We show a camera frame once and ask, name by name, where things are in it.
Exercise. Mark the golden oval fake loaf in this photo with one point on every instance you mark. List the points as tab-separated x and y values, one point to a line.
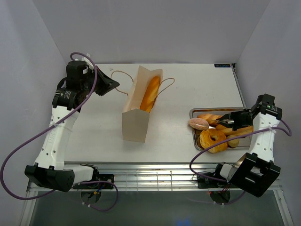
230	131

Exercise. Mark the beige paper bag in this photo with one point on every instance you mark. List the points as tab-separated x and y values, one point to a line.
140	101

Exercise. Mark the scored oval fake loaf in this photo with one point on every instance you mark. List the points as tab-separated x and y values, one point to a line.
210	118

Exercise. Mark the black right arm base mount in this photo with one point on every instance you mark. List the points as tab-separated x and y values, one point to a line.
203	183

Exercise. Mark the aluminium frame rail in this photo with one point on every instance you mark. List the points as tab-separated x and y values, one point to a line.
137	177

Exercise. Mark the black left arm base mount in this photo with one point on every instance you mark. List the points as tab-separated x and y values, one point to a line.
105	184

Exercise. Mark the small round fake bun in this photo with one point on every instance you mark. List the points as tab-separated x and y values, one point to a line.
232	143

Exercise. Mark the metal baking tray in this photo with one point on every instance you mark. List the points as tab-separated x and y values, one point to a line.
244	142

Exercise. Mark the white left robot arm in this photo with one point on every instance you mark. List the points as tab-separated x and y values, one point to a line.
49	170

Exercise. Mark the ring shaped fake bread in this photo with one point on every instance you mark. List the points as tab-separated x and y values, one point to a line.
211	137

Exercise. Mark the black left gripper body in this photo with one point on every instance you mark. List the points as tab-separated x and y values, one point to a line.
88	84

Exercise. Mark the metal bread tongs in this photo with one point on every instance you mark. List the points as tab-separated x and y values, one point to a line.
224	123

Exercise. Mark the long baguette fake bread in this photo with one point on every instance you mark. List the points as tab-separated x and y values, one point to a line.
150	94

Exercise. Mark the pink sugared fake doughnut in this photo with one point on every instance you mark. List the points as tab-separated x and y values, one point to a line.
199	124

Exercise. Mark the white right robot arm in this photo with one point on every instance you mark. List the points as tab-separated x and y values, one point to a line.
255	171

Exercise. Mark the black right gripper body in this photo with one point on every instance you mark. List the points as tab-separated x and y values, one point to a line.
245	121

